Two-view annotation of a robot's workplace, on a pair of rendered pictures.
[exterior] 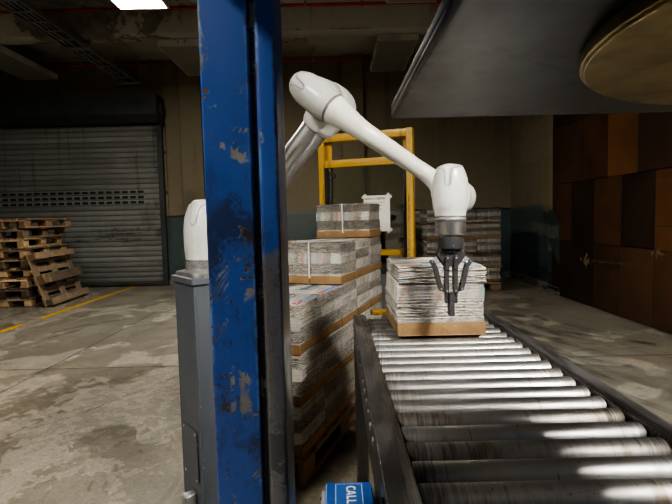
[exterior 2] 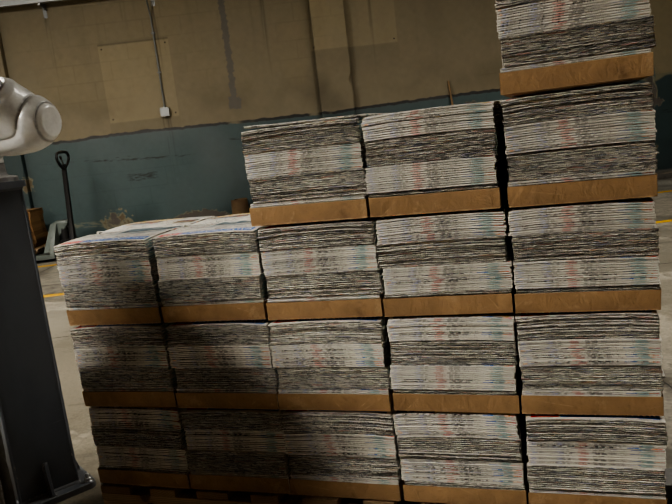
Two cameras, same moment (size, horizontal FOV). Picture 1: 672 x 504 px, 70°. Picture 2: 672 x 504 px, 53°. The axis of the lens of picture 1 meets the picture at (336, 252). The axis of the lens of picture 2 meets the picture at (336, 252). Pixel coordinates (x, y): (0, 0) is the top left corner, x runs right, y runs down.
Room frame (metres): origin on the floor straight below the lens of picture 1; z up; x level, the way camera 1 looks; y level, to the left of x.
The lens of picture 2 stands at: (2.75, -1.62, 1.03)
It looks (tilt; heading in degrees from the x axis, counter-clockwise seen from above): 10 degrees down; 89
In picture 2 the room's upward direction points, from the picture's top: 7 degrees counter-clockwise
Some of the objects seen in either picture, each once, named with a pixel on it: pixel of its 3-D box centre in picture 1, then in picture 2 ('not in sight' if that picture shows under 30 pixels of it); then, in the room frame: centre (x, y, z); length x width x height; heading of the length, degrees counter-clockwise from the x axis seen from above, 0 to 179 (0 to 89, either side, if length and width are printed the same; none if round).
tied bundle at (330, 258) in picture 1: (318, 261); (328, 168); (2.79, 0.10, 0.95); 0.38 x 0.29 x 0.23; 71
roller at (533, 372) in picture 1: (471, 379); not in sight; (1.20, -0.34, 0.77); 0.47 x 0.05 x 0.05; 90
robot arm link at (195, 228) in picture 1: (208, 228); not in sight; (1.76, 0.46, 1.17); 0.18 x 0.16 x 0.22; 157
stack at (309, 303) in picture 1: (312, 357); (302, 367); (2.66, 0.15, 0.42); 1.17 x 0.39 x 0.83; 160
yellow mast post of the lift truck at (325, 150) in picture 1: (327, 246); not in sight; (3.86, 0.07, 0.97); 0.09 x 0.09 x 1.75; 70
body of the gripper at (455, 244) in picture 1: (450, 251); not in sight; (1.43, -0.34, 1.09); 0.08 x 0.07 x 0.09; 90
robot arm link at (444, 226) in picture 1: (450, 226); not in sight; (1.43, -0.34, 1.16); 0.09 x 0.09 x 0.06
